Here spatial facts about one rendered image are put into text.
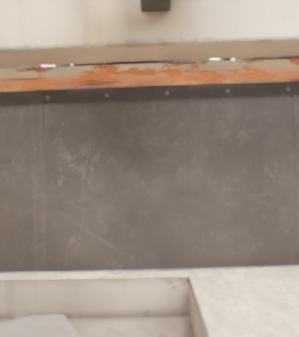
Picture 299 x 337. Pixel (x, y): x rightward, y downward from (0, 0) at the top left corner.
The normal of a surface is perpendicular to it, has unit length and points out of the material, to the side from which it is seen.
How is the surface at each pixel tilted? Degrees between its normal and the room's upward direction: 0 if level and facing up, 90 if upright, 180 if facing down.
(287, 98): 90
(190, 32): 90
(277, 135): 90
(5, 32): 90
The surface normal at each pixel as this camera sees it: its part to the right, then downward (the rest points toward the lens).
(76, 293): -0.02, 0.00
